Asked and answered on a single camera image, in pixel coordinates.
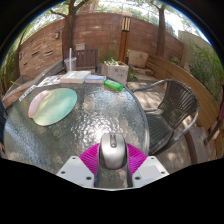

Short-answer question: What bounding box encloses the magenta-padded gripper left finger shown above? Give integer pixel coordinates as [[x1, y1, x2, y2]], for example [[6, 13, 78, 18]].
[[55, 143, 102, 189]]

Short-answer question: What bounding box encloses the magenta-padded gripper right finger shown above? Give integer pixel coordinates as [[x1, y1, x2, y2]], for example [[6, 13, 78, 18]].
[[125, 143, 170, 189]]

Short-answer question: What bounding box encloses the grey black computer mouse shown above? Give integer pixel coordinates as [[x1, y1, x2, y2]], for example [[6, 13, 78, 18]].
[[98, 132, 129, 170]]

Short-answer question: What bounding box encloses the round green pink mouse pad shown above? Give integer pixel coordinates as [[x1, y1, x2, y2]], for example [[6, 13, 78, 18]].
[[27, 87, 78, 127]]

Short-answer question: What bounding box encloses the dark wicker metal armchair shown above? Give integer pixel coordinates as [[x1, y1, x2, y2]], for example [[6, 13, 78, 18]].
[[132, 78, 200, 156]]

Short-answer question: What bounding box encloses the white licence plate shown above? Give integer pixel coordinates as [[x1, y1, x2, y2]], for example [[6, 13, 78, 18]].
[[18, 84, 38, 102]]

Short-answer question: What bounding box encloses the colourful sticker sheet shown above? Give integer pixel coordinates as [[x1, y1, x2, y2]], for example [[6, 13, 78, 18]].
[[37, 74, 64, 88]]

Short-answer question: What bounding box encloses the green plastic case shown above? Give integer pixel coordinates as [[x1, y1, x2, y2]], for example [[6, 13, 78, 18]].
[[103, 79, 124, 91]]

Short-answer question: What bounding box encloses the thick white book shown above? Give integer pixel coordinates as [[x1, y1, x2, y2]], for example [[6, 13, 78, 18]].
[[59, 70, 92, 85]]

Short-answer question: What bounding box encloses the thin blue book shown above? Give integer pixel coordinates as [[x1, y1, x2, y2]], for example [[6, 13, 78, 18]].
[[84, 74, 107, 85]]

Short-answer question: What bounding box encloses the raised stone planter bed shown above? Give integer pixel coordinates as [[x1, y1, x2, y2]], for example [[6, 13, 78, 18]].
[[1, 59, 68, 108]]

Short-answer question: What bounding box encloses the square concrete planter with plant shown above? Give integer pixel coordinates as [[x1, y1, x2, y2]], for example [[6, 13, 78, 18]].
[[100, 59, 130, 86]]

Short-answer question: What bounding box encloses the clear plastic cup with straw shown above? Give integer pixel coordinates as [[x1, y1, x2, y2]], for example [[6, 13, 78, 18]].
[[63, 48, 78, 72]]

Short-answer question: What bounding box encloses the tan stone block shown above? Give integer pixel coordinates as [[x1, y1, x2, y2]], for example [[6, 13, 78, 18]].
[[128, 49, 149, 69]]

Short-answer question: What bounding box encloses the dark wooden slatted chair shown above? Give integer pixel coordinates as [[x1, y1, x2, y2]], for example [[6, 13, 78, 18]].
[[72, 48, 99, 71]]

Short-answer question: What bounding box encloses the grey utility box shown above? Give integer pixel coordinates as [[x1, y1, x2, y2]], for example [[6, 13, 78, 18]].
[[75, 43, 87, 52]]

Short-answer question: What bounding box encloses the forked tree trunk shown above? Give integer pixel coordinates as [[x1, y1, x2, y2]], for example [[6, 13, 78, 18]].
[[49, 0, 91, 62]]

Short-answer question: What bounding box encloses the slim tree trunk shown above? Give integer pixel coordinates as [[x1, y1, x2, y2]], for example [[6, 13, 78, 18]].
[[149, 0, 168, 58]]

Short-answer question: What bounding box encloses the wooden garden lamp post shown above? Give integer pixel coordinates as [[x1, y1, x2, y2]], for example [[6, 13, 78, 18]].
[[118, 12, 132, 64]]

